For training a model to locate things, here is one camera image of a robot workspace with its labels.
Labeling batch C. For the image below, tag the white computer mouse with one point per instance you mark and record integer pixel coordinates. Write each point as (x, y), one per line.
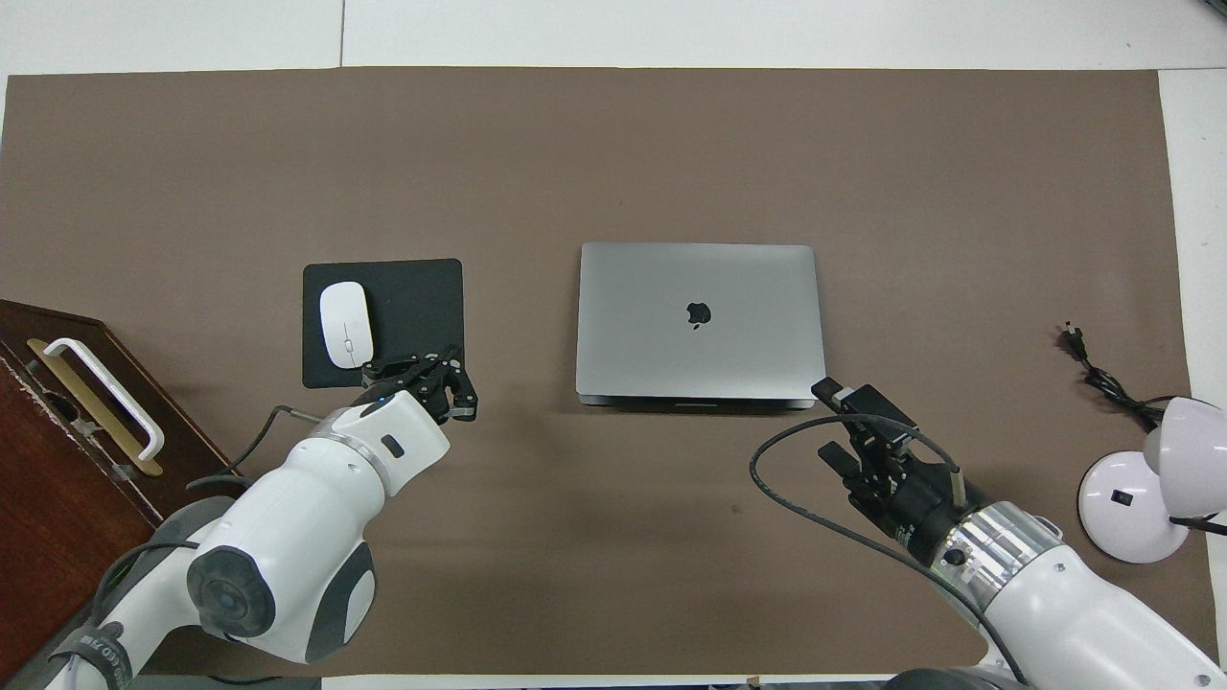
(345, 316)

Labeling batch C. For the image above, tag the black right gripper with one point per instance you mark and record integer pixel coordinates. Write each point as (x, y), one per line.
(911, 498)

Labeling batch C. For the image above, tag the white desk lamp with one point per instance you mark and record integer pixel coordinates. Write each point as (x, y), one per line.
(1122, 508)

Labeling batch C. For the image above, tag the black mouse pad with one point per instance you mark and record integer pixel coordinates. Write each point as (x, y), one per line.
(422, 307)

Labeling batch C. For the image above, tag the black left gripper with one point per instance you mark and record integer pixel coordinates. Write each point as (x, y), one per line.
(422, 388)

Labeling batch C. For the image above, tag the dark brown wooden box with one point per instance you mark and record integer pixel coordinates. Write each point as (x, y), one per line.
(48, 498)

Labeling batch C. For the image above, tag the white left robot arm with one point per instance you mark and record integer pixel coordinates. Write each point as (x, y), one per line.
(288, 537)

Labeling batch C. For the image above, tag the silver Apple laptop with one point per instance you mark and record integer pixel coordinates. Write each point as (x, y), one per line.
(652, 326)

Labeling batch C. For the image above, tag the brown table mat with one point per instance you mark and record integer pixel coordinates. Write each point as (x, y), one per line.
(671, 144)

